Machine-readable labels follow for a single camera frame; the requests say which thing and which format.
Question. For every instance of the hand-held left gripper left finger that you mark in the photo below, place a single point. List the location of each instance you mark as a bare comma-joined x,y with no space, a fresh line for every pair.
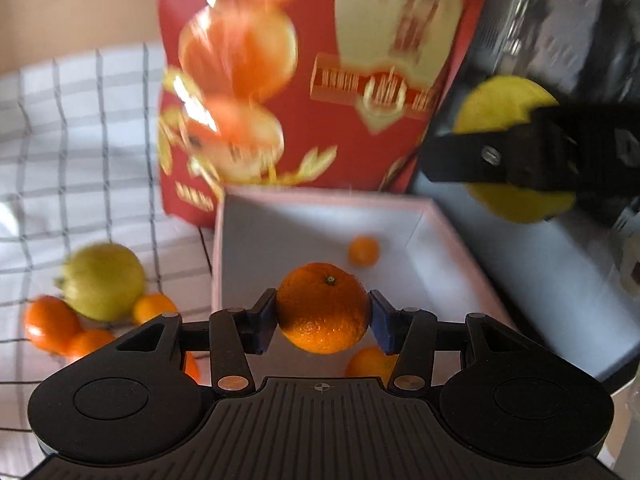
267,320

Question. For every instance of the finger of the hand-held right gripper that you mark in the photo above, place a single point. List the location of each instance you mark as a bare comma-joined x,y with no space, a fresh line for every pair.
465,160
560,115

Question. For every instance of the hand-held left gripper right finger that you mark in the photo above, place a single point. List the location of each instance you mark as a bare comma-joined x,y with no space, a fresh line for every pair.
380,322

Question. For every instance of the orange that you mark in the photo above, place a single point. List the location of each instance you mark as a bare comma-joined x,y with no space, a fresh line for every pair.
87,344
322,307
50,322
192,367

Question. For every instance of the pink cardboard box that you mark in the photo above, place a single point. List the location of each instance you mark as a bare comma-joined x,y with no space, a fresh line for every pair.
300,230

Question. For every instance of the small mandarin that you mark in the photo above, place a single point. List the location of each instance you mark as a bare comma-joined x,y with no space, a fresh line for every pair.
370,366
152,307
363,251

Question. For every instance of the computer case with glass panel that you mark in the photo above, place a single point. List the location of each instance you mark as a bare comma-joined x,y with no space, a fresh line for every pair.
550,20

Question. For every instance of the red printed food bag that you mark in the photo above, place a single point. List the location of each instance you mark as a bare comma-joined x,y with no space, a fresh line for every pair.
240,60

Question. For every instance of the white checkered cloth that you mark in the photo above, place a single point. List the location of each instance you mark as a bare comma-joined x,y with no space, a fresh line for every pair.
75,160

